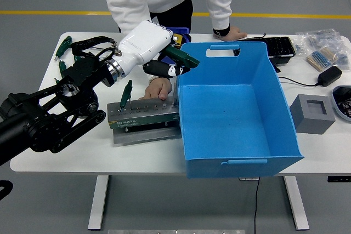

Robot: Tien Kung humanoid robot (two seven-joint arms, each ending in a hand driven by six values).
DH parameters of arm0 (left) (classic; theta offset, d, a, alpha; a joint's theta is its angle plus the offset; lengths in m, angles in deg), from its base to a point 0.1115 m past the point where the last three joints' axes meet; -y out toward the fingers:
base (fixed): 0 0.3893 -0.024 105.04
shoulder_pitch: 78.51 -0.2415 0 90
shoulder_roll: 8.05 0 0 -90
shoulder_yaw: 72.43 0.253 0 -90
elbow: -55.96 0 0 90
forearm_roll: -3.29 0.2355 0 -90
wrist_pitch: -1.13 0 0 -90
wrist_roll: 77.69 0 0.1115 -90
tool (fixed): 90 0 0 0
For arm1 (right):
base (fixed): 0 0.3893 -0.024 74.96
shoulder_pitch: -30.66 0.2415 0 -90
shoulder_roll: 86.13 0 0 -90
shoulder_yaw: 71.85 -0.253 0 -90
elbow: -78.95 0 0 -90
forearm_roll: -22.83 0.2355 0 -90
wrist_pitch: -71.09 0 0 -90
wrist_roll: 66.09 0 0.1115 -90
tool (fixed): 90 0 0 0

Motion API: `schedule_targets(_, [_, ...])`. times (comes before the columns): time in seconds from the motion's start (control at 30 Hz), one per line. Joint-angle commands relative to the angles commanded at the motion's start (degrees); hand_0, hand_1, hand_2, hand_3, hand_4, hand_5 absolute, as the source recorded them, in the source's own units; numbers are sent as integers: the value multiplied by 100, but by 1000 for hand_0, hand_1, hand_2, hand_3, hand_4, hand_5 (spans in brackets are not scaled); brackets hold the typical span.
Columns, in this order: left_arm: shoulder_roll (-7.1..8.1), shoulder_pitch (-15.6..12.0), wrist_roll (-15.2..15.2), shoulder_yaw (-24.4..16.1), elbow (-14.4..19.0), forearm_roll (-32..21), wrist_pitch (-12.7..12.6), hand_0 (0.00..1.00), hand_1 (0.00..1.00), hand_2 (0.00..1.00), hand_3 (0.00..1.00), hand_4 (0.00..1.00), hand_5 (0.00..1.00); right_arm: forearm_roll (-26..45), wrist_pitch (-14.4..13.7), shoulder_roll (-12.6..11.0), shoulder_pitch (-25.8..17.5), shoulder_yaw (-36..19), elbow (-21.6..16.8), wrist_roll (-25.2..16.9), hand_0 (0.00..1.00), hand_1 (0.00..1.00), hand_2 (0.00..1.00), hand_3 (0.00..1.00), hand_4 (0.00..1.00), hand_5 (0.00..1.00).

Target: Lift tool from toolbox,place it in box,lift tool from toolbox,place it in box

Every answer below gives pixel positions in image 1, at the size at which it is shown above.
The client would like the small green T-handle hex key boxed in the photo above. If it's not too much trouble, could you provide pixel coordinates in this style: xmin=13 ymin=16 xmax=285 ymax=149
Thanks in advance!
xmin=118 ymin=79 xmax=133 ymax=113

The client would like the thick green T-handle hex key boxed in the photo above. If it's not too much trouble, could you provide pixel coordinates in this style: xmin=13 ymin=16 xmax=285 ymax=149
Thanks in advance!
xmin=163 ymin=45 xmax=201 ymax=105

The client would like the black flat case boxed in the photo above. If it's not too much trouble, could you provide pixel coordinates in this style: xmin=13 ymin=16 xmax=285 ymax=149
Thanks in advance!
xmin=233 ymin=36 xmax=297 ymax=66

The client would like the black table control panel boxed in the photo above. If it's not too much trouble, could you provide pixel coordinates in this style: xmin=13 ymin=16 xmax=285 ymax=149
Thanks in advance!
xmin=327 ymin=175 xmax=351 ymax=183

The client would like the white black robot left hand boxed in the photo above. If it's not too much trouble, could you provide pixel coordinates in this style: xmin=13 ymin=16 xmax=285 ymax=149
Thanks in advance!
xmin=116 ymin=20 xmax=191 ymax=79

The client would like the black power adapter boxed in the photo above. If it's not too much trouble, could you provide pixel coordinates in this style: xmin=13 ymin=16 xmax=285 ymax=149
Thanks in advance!
xmin=317 ymin=66 xmax=343 ymax=87

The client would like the grey green hex key holder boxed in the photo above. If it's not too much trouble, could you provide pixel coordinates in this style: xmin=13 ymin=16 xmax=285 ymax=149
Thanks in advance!
xmin=106 ymin=95 xmax=183 ymax=145

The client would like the person's left hand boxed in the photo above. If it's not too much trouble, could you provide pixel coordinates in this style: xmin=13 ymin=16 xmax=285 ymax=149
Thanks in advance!
xmin=228 ymin=25 xmax=248 ymax=42

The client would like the grey cube with recess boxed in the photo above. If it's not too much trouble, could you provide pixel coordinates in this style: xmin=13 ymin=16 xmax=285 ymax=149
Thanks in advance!
xmin=289 ymin=94 xmax=336 ymax=135

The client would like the black smartwatch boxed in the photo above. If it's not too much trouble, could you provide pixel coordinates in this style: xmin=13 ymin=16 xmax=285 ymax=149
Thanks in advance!
xmin=212 ymin=23 xmax=231 ymax=37

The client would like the beige component strip pack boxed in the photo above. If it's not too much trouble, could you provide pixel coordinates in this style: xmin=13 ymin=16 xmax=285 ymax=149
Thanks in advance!
xmin=306 ymin=47 xmax=339 ymax=72

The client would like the person's right hand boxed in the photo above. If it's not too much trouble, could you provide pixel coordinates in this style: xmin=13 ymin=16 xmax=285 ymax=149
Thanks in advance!
xmin=138 ymin=77 xmax=173 ymax=101

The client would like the black hanging cable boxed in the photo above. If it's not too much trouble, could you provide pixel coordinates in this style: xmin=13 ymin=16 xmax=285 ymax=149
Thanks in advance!
xmin=253 ymin=178 xmax=261 ymax=234

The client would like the dark blue plastic bin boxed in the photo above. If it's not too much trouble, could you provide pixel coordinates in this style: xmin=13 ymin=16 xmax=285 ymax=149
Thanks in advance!
xmin=160 ymin=27 xmax=190 ymax=65

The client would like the round grey tray with parts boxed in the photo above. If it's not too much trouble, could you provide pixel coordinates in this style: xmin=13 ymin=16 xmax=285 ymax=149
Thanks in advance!
xmin=331 ymin=85 xmax=351 ymax=122

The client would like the light blue plastic box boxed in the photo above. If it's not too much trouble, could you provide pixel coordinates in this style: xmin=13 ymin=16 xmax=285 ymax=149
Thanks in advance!
xmin=177 ymin=41 xmax=304 ymax=180

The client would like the white table leg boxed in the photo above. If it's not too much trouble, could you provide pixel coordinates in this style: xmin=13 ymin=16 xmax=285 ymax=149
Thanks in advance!
xmin=87 ymin=175 xmax=110 ymax=231
xmin=284 ymin=175 xmax=310 ymax=231

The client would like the clear bag of blue parts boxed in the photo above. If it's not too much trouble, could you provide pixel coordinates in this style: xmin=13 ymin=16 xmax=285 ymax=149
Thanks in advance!
xmin=295 ymin=27 xmax=348 ymax=54
xmin=333 ymin=49 xmax=351 ymax=67

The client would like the black adapter cable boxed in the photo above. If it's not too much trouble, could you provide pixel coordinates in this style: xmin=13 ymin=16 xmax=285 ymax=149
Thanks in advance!
xmin=276 ymin=76 xmax=320 ymax=87

